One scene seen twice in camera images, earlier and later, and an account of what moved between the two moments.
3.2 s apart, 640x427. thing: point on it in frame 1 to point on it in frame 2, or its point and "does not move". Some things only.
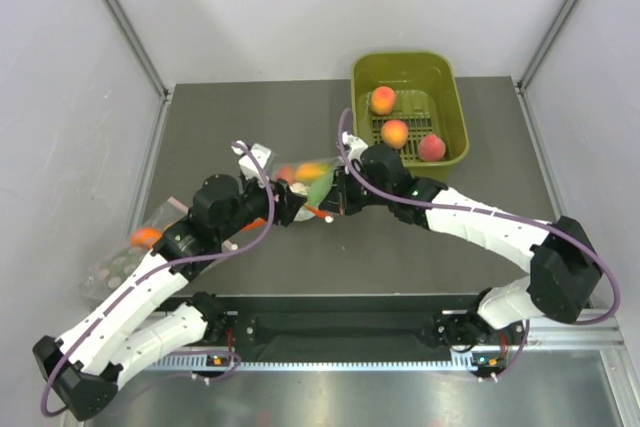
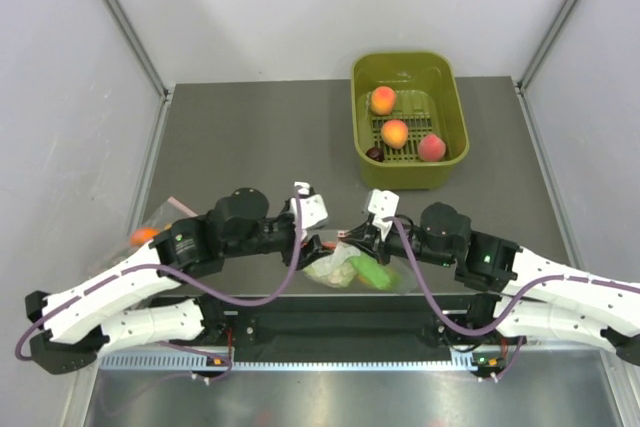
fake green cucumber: (319, 188) to (373, 270)
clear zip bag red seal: (308, 176) to (345, 266)
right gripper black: (339, 199) to (369, 238)
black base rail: (342, 327) does not move
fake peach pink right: (431, 148) does not move
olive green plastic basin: (415, 103) does not move
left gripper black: (289, 203) to (311, 251)
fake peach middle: (395, 133) does not move
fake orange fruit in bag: (145, 236) does not move
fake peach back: (383, 100) does not move
